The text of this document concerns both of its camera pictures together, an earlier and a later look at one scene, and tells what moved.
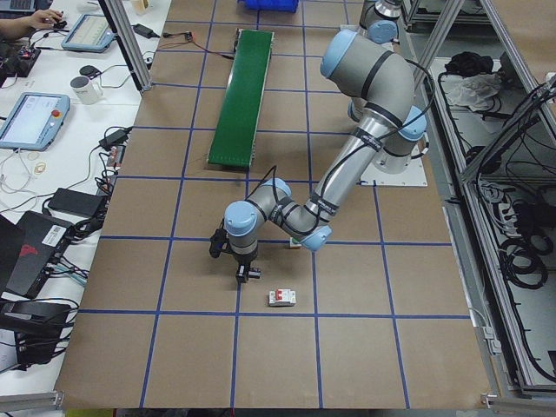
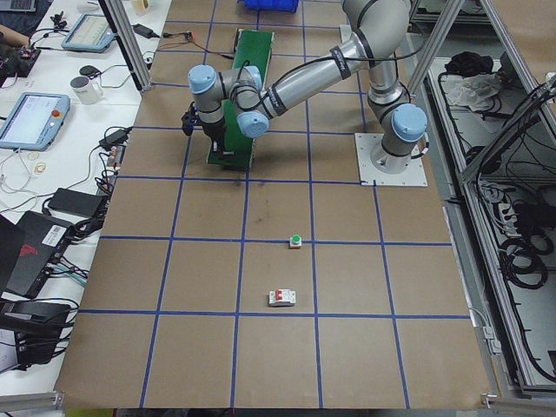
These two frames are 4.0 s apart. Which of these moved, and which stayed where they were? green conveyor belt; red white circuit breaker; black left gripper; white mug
Moved: black left gripper
Stayed: red white circuit breaker; green conveyor belt; white mug
